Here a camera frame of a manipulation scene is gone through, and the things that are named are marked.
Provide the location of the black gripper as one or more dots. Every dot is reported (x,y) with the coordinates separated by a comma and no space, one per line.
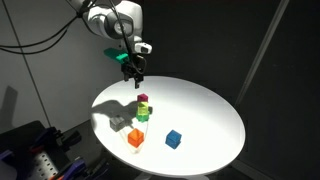
(131,68)

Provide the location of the light green block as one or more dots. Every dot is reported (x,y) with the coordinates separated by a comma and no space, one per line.
(142,108)

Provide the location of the magenta block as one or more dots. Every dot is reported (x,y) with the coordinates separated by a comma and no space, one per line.
(142,97)

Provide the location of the orange block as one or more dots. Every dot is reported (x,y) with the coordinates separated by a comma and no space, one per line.
(135,138)

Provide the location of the blue block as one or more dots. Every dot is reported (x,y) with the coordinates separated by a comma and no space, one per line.
(173,139)

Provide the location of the black clamp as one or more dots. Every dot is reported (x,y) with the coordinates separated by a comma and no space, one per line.
(71,138)

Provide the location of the purple orange clamp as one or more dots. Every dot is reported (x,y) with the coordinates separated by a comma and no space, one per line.
(43,136)

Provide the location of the large purple clamp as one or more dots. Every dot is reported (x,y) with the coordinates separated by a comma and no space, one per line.
(71,168)

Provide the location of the perforated metal board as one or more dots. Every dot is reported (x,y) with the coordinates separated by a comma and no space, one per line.
(41,166)

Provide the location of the black equipment cart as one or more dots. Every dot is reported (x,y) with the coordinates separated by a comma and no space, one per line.
(20,140)

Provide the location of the teal camera mount bracket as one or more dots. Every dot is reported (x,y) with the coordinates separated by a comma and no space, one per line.
(116,55)

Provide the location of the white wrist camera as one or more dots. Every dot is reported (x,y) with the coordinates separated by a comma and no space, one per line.
(143,48)

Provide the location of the grey metal wall strip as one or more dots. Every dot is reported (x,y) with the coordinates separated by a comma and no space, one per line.
(261,50)

